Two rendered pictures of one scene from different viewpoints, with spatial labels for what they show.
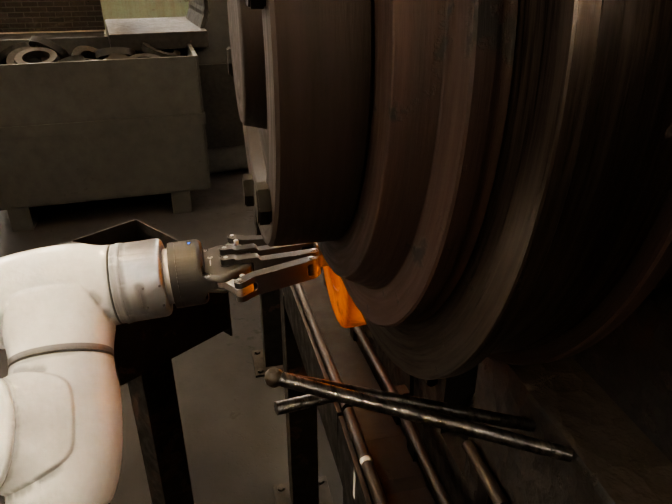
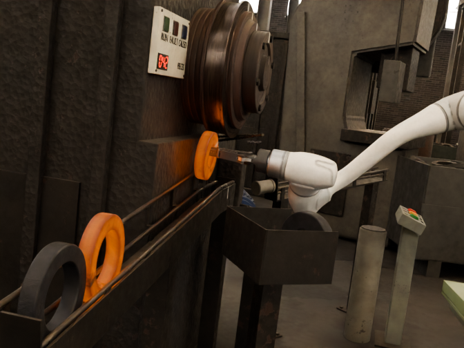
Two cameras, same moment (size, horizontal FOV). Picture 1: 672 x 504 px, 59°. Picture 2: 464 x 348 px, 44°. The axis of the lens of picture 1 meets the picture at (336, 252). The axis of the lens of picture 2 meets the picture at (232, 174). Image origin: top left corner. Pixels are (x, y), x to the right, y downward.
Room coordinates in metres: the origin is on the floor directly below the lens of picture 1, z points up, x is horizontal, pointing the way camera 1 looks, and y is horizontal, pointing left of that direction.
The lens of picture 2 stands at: (2.25, 0.86, 1.02)
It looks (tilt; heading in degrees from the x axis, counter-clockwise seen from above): 8 degrees down; 205
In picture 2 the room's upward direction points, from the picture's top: 7 degrees clockwise
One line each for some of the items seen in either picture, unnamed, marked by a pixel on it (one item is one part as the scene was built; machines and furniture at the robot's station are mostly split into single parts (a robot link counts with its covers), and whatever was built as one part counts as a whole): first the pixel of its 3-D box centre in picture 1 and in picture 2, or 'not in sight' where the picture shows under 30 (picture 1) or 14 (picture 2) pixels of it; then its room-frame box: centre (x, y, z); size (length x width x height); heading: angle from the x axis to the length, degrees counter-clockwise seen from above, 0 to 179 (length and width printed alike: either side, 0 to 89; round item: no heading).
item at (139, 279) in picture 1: (145, 279); (277, 163); (0.58, 0.21, 0.83); 0.09 x 0.06 x 0.09; 13
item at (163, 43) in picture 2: not in sight; (170, 45); (0.79, -0.09, 1.15); 0.26 x 0.02 x 0.18; 13
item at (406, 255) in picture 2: not in sight; (402, 277); (-0.39, 0.51, 0.31); 0.24 x 0.16 x 0.62; 13
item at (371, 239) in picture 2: not in sight; (364, 283); (-0.32, 0.37, 0.26); 0.12 x 0.12 x 0.52
